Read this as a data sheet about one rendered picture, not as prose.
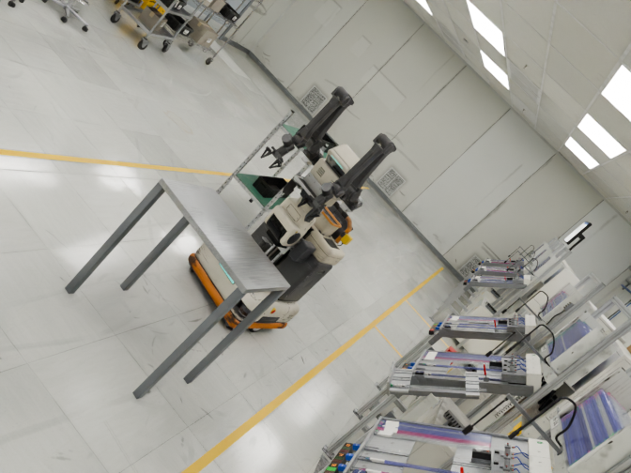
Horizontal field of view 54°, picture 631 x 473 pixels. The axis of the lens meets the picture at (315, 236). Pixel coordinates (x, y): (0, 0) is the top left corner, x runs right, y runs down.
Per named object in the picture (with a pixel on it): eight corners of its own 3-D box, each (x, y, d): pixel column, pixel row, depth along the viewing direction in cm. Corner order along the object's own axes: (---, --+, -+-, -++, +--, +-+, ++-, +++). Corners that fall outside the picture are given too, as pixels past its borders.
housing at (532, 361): (526, 397, 353) (526, 373, 353) (525, 374, 400) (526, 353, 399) (541, 398, 351) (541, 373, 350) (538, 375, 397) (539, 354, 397)
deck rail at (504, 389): (407, 386, 373) (407, 375, 372) (408, 385, 375) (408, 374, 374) (533, 397, 350) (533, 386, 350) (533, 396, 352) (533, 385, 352)
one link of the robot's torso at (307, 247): (275, 238, 429) (299, 214, 422) (297, 268, 417) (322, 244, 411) (253, 233, 406) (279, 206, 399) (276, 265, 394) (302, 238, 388)
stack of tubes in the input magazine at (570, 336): (550, 363, 350) (589, 332, 343) (546, 343, 398) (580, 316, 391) (566, 380, 348) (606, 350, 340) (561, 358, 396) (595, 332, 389)
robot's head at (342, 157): (341, 157, 402) (346, 141, 390) (360, 179, 393) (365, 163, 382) (323, 163, 395) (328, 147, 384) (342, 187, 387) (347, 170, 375)
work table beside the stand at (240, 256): (124, 284, 357) (213, 188, 336) (191, 383, 337) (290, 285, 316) (64, 287, 316) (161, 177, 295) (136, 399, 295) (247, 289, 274)
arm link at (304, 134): (352, 99, 369) (342, 87, 374) (347, 96, 364) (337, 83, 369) (302, 150, 381) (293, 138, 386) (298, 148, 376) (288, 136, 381)
